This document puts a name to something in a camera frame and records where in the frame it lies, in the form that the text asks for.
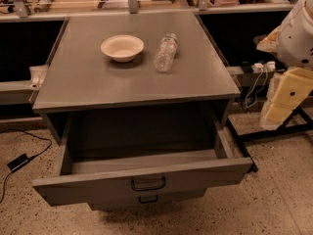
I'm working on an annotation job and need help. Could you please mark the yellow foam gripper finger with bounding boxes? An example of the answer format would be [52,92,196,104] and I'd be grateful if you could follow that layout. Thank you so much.
[256,26,280,53]
[263,67,313,125]

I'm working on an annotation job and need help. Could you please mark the grey top drawer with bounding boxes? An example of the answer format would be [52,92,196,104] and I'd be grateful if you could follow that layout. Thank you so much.
[33,107,251,206]

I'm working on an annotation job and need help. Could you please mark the grey drawer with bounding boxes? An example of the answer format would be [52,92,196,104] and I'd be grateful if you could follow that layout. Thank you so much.
[33,107,251,206]
[89,189,205,211]

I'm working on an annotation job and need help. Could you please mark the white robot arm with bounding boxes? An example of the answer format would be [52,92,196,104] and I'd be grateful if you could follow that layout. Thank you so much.
[256,0,313,130]

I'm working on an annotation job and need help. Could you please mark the grey drawer cabinet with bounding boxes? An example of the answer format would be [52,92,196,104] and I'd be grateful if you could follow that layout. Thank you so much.
[32,11,243,145]

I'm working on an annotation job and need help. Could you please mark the grey middle drawer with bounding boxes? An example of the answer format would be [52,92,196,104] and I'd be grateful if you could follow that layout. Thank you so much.
[89,189,205,211]

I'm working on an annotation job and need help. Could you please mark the clear plastic water bottle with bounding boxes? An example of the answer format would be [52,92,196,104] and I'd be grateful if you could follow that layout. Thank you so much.
[154,33,178,72]

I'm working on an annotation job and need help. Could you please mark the white paper bowl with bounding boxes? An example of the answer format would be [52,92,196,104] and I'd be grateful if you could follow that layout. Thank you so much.
[101,35,144,63]

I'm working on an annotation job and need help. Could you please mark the white power plugs with cables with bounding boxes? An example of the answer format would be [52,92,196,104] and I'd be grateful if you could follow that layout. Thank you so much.
[244,61,276,109]

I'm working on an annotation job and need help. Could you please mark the black middle drawer handle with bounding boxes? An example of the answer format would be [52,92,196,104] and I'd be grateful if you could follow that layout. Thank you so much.
[138,195,158,204]

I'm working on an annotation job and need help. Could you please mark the black drawer handle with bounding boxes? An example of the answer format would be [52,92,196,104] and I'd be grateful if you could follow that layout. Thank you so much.
[131,177,166,192]
[138,195,158,204]

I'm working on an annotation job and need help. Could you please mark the black top drawer handle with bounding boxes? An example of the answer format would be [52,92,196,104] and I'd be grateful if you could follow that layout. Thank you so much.
[131,177,166,192]

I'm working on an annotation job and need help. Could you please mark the black power adapter with cable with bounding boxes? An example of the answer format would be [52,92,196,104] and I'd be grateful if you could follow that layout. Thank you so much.
[0,130,52,204]

